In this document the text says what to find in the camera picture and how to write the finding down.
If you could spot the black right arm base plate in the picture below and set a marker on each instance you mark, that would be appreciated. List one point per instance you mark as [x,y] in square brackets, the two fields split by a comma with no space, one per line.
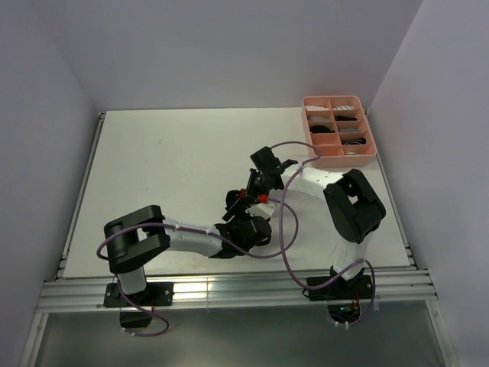
[360,287]

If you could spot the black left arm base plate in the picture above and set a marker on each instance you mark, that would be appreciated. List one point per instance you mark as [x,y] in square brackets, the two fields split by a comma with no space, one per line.
[156,294]

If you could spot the black orange argyle sock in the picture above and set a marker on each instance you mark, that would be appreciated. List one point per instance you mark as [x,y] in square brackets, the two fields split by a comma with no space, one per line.
[233,200]

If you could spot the black white-striped sock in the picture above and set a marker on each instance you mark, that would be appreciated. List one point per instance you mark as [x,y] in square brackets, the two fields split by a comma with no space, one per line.
[357,141]

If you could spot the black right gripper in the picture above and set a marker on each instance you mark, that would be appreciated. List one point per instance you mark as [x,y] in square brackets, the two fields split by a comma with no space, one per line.
[251,194]

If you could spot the pink compartment organizer tray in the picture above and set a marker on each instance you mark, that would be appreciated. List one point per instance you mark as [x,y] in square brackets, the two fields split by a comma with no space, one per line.
[338,129]

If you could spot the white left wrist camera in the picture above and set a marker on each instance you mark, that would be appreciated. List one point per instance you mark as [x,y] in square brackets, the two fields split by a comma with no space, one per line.
[265,207]

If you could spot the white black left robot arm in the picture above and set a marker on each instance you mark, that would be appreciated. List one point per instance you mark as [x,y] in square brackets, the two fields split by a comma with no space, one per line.
[133,240]

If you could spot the striped white sock in tray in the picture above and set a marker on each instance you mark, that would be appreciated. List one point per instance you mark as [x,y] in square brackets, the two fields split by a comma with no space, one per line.
[344,107]

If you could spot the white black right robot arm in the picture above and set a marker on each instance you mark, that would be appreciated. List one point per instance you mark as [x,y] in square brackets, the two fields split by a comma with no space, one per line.
[355,208]

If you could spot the grey rolled sock in tray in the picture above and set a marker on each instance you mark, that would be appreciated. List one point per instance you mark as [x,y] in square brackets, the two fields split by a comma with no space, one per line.
[350,130]

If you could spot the black rolled sock in tray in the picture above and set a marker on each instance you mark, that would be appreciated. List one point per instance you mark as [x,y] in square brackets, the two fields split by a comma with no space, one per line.
[320,129]

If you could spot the white rolled sock in tray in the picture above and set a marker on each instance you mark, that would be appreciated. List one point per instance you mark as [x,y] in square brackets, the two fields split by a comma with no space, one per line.
[311,109]

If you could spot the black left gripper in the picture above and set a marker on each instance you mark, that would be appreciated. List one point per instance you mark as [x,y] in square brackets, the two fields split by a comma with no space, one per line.
[239,210]

